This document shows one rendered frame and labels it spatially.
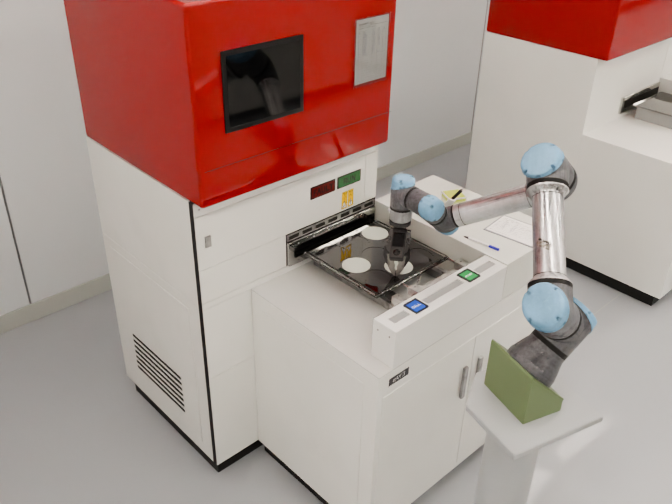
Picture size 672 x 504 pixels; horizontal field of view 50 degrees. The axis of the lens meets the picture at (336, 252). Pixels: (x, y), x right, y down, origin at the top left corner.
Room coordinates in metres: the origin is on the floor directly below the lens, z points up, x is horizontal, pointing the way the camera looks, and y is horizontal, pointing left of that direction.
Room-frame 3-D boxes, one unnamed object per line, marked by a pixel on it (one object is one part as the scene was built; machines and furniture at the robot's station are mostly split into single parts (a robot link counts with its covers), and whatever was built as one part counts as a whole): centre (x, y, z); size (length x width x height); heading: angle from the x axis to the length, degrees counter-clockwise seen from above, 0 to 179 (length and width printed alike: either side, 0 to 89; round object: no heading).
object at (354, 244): (2.19, -0.14, 0.90); 0.34 x 0.34 x 0.01; 44
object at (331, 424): (2.16, -0.27, 0.41); 0.96 x 0.64 x 0.82; 134
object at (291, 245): (2.33, 0.01, 0.89); 0.44 x 0.02 x 0.10; 134
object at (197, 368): (2.46, 0.39, 0.41); 0.82 x 0.70 x 0.82; 134
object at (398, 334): (1.88, -0.35, 0.89); 0.55 x 0.09 x 0.14; 134
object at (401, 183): (2.06, -0.21, 1.21); 0.09 x 0.08 x 0.11; 40
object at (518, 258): (2.38, -0.49, 0.89); 0.62 x 0.35 x 0.14; 44
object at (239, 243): (2.21, 0.15, 1.02); 0.81 x 0.03 x 0.40; 134
